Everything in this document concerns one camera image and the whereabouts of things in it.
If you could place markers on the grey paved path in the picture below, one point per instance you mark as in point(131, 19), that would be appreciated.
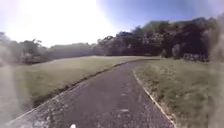
point(106, 100)

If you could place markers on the row of dark trees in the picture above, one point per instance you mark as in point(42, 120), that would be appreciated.
point(150, 40)

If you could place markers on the wide grass lawn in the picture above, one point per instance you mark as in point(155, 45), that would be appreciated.
point(50, 76)

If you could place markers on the grass strip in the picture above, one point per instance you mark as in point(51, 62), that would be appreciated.
point(181, 85)

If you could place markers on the robot's own part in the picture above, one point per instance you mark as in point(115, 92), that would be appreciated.
point(72, 126)

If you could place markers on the low fence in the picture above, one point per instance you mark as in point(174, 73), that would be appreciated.
point(196, 57)

